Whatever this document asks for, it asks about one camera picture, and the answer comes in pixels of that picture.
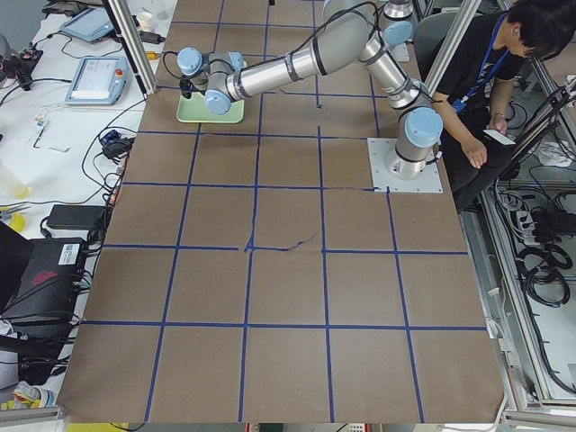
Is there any light green plastic tray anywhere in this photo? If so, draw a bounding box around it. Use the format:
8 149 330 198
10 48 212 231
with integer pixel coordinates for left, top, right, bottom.
176 93 245 124

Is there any white smartphone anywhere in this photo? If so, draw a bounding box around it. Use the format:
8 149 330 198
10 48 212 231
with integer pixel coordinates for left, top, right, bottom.
483 129 516 146

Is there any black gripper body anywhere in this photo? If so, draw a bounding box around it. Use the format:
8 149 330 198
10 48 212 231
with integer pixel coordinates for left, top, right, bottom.
179 77 198 97

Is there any black laptop power brick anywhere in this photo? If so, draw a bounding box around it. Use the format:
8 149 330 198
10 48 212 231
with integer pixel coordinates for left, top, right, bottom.
46 204 105 230

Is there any aluminium frame post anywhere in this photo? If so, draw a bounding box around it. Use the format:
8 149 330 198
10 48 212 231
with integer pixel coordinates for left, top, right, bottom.
102 0 157 95

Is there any teach pendant tablet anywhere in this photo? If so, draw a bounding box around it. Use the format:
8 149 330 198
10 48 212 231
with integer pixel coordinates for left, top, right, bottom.
65 57 129 105

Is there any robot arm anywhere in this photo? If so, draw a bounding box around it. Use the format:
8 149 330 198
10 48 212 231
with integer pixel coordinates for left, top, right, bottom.
176 1 443 180

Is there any seated person in black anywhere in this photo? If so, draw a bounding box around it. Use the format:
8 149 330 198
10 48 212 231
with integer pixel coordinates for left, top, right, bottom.
433 1 575 212

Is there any black computer case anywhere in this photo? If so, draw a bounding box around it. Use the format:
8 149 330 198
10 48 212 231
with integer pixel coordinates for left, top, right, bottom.
1 223 87 339

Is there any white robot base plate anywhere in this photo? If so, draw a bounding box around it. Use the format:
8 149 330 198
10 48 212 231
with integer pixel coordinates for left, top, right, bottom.
367 138 444 194

